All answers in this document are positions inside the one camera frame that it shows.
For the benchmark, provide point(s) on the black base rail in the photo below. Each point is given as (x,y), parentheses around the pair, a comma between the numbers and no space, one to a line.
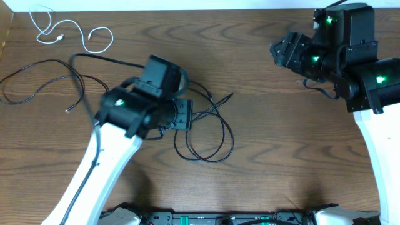
(234,218)

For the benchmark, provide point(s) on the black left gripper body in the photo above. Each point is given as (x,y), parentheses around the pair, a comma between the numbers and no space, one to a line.
(178,115)

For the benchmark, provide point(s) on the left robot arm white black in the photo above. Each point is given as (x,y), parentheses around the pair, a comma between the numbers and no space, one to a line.
(126,115)

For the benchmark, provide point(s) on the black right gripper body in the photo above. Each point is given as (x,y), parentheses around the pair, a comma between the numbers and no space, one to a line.
(301,57)

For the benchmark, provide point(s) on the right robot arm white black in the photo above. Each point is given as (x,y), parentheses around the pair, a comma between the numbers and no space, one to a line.
(344,52)

